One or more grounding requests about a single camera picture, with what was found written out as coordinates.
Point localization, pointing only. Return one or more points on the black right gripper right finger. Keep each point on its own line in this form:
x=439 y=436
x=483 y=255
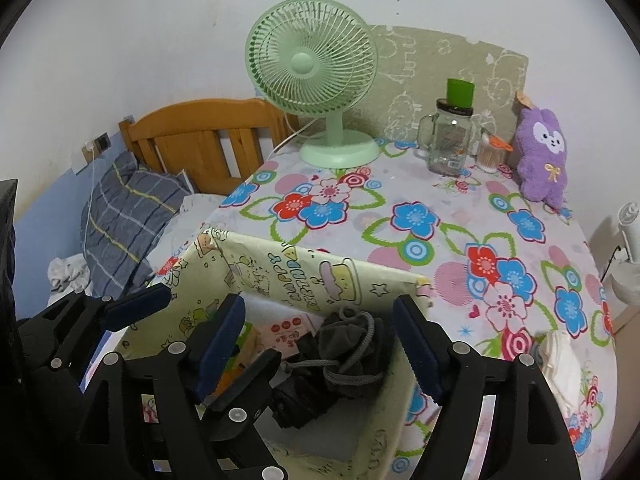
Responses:
x=528 y=436

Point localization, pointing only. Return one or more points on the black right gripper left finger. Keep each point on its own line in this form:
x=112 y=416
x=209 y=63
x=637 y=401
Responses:
x=142 y=411

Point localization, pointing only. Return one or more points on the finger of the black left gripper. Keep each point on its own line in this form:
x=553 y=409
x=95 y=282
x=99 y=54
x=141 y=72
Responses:
x=65 y=336

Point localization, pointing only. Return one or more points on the white towel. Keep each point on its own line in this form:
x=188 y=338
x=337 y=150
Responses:
x=561 y=369

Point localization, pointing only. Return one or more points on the clear plastic wipes pack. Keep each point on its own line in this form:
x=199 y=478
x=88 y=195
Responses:
x=279 y=326

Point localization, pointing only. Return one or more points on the dark grey cloth bundle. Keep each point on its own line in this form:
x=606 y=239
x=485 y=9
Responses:
x=346 y=359

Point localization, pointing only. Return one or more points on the green tissue pack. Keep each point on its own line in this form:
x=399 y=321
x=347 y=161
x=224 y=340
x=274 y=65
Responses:
x=243 y=354

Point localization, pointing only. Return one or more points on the white crumpled cloth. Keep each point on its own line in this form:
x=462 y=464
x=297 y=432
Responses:
x=68 y=272

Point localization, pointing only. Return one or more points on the blue plaid pillow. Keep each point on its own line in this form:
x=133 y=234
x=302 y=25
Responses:
x=123 y=221

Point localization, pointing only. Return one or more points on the cream cartoon fabric storage box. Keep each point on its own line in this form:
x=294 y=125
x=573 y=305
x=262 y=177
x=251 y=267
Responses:
x=356 y=439

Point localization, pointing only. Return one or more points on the floral tablecloth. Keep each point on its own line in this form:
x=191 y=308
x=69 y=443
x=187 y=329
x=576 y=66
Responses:
x=504 y=271

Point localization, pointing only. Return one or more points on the white standing fan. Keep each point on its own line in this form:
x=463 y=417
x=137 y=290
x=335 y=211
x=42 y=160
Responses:
x=615 y=249

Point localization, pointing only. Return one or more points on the cotton swab jar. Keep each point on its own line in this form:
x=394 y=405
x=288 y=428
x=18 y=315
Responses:
x=491 y=152

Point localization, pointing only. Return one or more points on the purple plush toy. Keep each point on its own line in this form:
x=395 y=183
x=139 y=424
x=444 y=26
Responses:
x=543 y=153

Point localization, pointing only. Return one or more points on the glass mason jar mug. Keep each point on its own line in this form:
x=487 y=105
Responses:
x=445 y=135

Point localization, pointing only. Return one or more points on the green desk fan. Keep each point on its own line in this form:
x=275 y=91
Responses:
x=316 y=58

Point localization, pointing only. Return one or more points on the beige cartoon cardboard panel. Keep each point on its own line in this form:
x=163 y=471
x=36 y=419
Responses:
x=414 y=65

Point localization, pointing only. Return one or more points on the wall socket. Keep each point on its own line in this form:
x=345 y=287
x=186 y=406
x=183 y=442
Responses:
x=96 y=147

